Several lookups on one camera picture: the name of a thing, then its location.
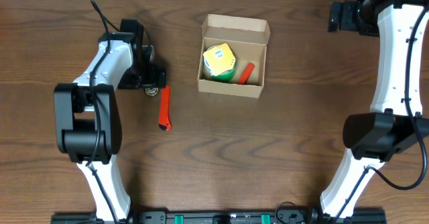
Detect orange utility knife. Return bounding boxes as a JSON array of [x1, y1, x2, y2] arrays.
[[158, 85, 172, 131]]

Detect yellow sticky note pad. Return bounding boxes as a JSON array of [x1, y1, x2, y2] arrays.
[[203, 43, 236, 76]]

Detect green tape roll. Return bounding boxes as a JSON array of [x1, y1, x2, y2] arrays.
[[211, 64, 237, 82]]

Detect cardboard box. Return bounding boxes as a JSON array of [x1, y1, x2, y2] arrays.
[[197, 14, 271, 99]]

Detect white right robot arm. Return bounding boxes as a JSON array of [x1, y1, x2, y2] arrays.
[[310, 0, 428, 223]]

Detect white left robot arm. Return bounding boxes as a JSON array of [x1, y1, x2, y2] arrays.
[[51, 19, 167, 223]]

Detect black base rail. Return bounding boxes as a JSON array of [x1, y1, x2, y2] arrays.
[[50, 208, 387, 224]]

